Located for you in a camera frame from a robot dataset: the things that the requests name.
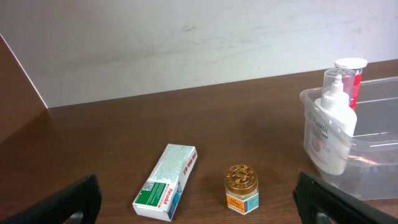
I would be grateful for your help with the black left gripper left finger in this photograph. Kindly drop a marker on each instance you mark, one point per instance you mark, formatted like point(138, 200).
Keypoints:
point(83, 196)

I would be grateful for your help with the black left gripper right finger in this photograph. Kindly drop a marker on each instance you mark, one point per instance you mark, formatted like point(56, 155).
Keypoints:
point(319, 202)

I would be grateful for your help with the white lotion bottle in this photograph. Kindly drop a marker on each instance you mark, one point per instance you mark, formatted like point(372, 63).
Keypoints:
point(330, 119)

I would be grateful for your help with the orange tube with white cap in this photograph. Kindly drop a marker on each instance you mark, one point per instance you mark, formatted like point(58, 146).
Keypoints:
point(357, 65)

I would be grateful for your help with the clear plastic container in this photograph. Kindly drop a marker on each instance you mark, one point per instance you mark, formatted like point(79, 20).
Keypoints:
point(371, 168)

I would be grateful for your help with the small gold-lidded balm jar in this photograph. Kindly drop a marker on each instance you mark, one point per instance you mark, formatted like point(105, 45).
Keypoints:
point(242, 189)

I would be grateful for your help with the white green medicine box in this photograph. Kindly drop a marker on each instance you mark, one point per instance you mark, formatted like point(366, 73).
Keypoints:
point(161, 193)

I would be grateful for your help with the brown side panel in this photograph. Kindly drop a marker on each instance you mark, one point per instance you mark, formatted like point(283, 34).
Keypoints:
point(20, 100)

